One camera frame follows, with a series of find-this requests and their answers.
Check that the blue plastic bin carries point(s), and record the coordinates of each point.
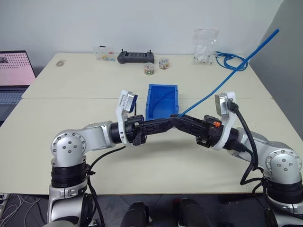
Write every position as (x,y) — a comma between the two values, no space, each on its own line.
(163,104)

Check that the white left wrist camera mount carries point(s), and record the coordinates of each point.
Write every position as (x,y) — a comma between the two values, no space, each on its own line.
(125,101)

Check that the dark grey handheld controller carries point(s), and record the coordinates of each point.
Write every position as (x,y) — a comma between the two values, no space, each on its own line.
(136,58)

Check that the small clear tape roll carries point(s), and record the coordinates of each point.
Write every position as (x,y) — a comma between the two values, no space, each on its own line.
(60,63)

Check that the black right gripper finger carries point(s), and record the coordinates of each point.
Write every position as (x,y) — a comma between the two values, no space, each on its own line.
(189,128)
(193,121)

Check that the clear plastic box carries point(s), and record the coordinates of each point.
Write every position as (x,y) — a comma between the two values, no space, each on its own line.
(104,54)

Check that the dark rounded shape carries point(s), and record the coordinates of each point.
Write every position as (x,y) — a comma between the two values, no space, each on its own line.
(136,215)
(193,212)

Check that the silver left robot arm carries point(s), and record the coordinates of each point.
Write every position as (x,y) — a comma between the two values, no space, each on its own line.
(71,142)

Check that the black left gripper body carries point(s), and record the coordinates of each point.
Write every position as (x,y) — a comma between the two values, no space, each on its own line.
(135,130)

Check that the open grey laptop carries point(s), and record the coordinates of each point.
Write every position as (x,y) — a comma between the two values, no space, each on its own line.
(14,78)

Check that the clear bag of white couplers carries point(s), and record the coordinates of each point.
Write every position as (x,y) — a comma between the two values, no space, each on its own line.
(203,49)

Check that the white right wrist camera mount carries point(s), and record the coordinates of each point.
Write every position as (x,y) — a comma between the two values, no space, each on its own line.
(228,118)

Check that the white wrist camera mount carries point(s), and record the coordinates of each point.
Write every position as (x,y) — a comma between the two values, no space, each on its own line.
(228,118)
(125,101)

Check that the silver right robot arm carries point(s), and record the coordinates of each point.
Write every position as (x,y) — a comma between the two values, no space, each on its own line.
(281,163)

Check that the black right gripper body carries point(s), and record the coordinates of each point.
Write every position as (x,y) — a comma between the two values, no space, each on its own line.
(210,132)

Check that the small clear jar of beads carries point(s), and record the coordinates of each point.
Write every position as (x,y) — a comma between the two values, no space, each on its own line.
(164,63)
(148,69)

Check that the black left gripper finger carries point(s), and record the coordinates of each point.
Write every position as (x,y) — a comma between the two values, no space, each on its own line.
(156,130)
(156,123)

